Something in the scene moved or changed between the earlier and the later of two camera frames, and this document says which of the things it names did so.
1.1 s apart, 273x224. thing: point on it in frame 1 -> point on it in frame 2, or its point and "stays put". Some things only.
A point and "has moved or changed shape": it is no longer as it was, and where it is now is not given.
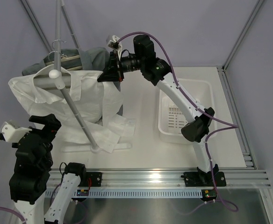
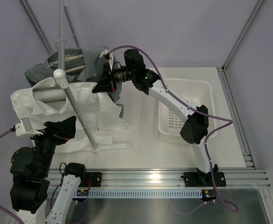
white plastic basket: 172,116 stays put
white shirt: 99,102 has moved or changed shape
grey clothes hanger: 44,81 -> 48,91
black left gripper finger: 46,120 -> 65,128
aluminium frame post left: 37,25 stays put
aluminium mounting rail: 159,178 stays put
